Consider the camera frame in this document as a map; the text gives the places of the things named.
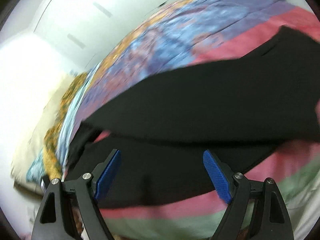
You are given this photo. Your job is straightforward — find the black pants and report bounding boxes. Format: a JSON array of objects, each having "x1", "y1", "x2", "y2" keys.
[{"x1": 66, "y1": 27, "x2": 319, "y2": 209}]

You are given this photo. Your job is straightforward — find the cream padded headboard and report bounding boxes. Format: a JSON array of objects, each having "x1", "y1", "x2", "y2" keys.
[{"x1": 11, "y1": 75, "x2": 75, "y2": 196}]

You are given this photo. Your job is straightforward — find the blue white striped sheet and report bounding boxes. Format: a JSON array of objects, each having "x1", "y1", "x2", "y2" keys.
[{"x1": 55, "y1": 62, "x2": 101, "y2": 173}]

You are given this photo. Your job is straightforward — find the yellow floral blanket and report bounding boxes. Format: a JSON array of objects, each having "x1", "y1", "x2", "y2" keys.
[{"x1": 41, "y1": 72, "x2": 89, "y2": 181}]

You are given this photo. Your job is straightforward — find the colourful striped floral quilt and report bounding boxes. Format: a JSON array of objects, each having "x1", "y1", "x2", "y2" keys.
[{"x1": 66, "y1": 0, "x2": 319, "y2": 239}]

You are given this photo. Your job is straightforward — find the white wardrobe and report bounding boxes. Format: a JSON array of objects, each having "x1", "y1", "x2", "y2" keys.
[{"x1": 35, "y1": 0, "x2": 179, "y2": 72}]

